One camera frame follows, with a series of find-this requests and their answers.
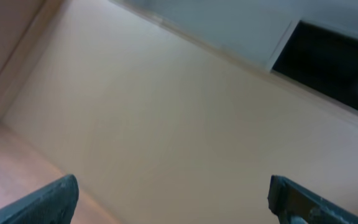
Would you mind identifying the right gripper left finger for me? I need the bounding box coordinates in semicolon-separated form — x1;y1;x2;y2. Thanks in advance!
0;174;79;224

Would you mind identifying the dark wall opening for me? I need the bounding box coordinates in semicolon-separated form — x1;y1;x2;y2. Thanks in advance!
272;21;358;111

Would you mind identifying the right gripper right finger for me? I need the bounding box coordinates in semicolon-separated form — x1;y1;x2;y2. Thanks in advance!
267;175;358;224

